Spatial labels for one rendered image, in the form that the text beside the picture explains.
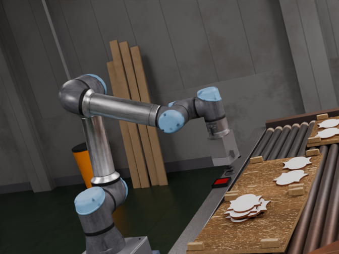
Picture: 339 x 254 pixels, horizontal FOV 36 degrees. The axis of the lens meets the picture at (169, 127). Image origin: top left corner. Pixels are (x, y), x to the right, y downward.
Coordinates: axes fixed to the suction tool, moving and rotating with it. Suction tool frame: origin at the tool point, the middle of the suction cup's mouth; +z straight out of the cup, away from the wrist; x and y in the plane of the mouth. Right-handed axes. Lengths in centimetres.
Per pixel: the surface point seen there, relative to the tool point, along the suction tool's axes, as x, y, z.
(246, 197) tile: 3.2, 11.9, 15.0
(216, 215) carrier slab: 14.3, 4.6, 19.2
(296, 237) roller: -22.6, -7.5, 21.0
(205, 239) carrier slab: 9.2, -13.1, 19.3
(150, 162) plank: 255, 262, 85
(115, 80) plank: 278, 273, -8
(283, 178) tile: -2.1, 36.3, 18.3
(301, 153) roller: 3, 72, 21
